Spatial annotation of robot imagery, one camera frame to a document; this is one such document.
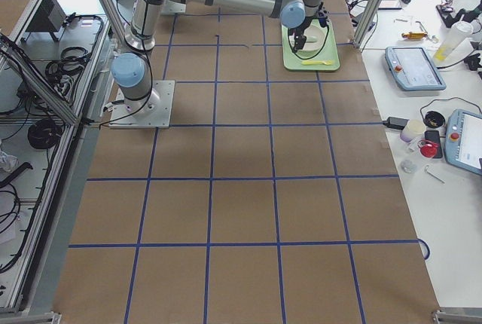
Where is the light green plastic tray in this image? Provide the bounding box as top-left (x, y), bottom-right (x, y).
top-left (281, 20), bottom-right (340, 72)

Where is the clear bottle yellow liquid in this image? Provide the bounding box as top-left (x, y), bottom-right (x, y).
top-left (433, 21), bottom-right (474, 61)

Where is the beige round plate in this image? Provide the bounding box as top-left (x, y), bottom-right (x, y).
top-left (297, 24), bottom-right (326, 53)

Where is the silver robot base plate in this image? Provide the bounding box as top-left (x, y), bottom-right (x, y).
top-left (108, 81), bottom-right (175, 129)

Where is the teach pendant blue grey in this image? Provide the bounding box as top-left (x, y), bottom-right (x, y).
top-left (384, 46), bottom-right (447, 91)

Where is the red round tape holder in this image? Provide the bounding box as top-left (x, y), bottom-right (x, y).
top-left (417, 139), bottom-right (439, 159)

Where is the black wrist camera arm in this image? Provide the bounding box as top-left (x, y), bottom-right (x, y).
top-left (316, 5), bottom-right (329, 28)

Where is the black power adapter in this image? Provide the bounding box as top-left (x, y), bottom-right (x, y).
top-left (383, 116), bottom-right (409, 130)

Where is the gold metal cylinder tool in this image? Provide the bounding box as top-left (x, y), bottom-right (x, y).
top-left (401, 32), bottom-right (427, 40)

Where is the white paper cup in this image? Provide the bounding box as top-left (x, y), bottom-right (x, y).
top-left (399, 119), bottom-right (426, 142)

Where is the yellow plastic fork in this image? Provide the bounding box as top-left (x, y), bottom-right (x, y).
top-left (301, 60), bottom-right (335, 66)

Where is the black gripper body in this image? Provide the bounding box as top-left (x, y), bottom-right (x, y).
top-left (289, 18), bottom-right (311, 41)

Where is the smartphone on bench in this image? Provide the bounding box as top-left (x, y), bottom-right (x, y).
top-left (424, 130), bottom-right (443, 159)

